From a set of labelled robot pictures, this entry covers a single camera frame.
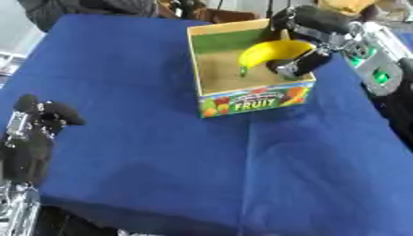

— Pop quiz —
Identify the person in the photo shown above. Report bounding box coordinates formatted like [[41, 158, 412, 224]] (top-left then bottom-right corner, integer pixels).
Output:
[[16, 0, 163, 33]]

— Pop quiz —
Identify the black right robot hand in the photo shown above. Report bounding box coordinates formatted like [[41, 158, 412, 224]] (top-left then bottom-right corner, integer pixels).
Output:
[[265, 5, 357, 81]]

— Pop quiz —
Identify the tan cardboard box green inside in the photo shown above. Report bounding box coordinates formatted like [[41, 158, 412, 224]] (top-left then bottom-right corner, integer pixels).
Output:
[[185, 18, 318, 119]]

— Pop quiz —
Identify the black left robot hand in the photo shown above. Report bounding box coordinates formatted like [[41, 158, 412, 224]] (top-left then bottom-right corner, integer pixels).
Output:
[[0, 93, 88, 186]]

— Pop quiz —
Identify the yellow toy banana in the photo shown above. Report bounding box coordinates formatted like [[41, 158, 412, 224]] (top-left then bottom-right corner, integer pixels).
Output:
[[237, 40, 318, 77]]

